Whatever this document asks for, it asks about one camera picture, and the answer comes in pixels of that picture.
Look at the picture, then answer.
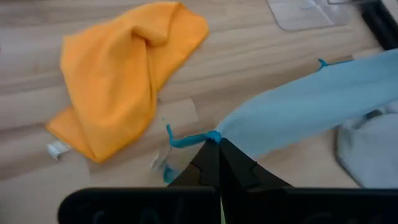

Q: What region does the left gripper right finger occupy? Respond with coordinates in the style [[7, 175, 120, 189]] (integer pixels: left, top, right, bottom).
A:
[[221, 138, 398, 224]]

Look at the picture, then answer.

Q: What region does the blue microfiber towel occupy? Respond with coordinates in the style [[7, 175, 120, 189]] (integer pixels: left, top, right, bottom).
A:
[[149, 48, 398, 184]]

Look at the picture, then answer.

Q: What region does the clear plastic bin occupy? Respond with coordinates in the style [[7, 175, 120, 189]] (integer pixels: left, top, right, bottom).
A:
[[266, 0, 354, 32]]

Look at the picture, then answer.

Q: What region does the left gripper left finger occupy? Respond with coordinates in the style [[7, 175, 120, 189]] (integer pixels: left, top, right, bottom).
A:
[[57, 139, 221, 224]]

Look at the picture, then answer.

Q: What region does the grey microfiber towel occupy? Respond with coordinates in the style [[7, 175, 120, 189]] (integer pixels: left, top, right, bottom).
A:
[[334, 102, 398, 189]]

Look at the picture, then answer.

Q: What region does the orange microfiber towel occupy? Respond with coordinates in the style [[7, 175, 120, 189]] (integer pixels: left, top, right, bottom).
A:
[[45, 1, 210, 164]]

